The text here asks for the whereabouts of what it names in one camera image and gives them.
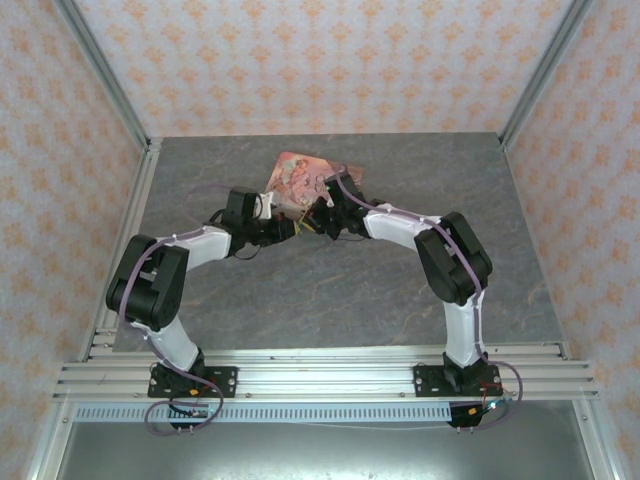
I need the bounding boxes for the pink decorated tin box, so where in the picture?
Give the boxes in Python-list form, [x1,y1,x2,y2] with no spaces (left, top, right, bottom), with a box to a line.
[266,151,365,224]

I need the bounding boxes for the aluminium mounting rail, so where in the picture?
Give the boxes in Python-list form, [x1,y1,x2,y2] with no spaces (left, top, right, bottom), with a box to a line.
[52,341,600,401]

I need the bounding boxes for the aluminium frame post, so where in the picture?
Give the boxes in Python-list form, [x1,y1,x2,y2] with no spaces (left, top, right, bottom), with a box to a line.
[498,0,597,149]
[53,0,152,152]

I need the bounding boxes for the aluminium side rail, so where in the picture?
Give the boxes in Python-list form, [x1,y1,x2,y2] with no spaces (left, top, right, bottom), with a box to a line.
[89,139,162,357]

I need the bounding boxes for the white slotted cable duct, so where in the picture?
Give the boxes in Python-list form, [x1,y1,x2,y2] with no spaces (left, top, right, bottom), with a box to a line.
[74,403,454,424]

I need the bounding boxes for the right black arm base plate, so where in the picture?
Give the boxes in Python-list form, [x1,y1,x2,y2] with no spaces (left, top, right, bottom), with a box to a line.
[413,363,501,399]

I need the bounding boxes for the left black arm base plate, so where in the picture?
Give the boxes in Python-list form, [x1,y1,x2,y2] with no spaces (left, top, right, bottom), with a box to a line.
[147,366,239,399]

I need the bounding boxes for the small circuit board with wires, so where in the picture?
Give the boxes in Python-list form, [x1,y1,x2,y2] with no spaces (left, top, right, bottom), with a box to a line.
[467,396,515,419]
[169,398,219,419]

